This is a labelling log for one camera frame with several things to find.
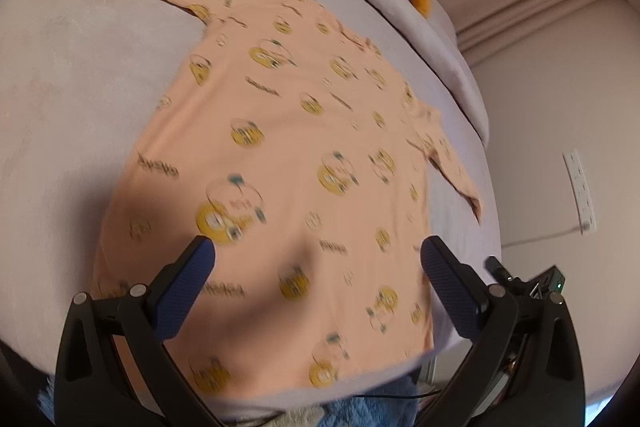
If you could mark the pink bed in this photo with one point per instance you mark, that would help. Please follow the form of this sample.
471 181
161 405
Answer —
75 82

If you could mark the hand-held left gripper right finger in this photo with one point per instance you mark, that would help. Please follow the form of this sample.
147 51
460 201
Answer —
450 292

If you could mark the white power strip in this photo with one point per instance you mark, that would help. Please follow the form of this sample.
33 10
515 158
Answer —
580 192

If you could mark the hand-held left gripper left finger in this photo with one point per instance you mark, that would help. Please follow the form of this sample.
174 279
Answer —
185 287

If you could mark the orange cartoon print shirt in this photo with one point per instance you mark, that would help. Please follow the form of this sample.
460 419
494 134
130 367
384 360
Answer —
280 132

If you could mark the blue fluffy rug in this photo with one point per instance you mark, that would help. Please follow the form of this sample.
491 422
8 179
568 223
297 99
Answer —
360 414

